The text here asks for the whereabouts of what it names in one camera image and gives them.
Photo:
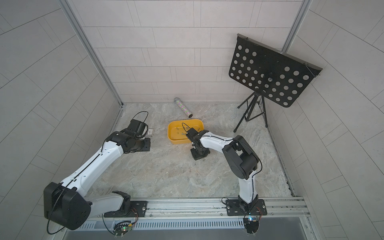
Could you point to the green circuit board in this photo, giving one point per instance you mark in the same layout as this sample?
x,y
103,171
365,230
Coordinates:
x,y
251,224
120,229

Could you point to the yellow plastic storage box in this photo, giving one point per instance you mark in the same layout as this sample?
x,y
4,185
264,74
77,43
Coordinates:
x,y
179,137

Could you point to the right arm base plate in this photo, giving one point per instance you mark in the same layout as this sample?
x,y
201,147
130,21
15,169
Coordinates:
x,y
237,207

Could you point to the black perforated music stand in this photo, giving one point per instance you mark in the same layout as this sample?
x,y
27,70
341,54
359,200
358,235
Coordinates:
x,y
271,75

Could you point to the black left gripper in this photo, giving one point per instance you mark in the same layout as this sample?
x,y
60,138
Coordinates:
x,y
148,145

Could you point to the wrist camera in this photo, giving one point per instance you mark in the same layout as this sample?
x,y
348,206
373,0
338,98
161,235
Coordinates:
x,y
194,136
137,129

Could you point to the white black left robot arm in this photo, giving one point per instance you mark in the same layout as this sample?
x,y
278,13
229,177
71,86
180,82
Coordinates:
x,y
66,203

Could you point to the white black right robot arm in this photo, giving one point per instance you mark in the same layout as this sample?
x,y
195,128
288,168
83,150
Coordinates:
x,y
241,158

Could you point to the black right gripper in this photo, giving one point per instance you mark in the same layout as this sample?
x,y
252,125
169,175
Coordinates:
x,y
196,156

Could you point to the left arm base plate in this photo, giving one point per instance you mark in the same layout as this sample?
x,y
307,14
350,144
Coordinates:
x,y
129,210

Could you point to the aluminium rail frame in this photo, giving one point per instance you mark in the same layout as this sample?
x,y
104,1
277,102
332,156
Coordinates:
x,y
203,218

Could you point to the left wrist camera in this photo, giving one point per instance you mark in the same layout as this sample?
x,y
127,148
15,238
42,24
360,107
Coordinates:
x,y
137,129

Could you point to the playing card box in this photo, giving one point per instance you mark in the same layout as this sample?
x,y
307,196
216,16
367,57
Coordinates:
x,y
150,132

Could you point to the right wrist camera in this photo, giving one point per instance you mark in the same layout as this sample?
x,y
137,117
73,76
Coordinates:
x,y
194,136

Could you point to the rhinestone silver microphone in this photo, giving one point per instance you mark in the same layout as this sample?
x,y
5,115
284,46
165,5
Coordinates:
x,y
185,110

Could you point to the left green circuit board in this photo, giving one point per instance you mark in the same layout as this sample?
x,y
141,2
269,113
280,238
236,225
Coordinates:
x,y
120,229

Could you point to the right green circuit board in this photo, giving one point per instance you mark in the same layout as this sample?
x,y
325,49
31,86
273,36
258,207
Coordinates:
x,y
251,224

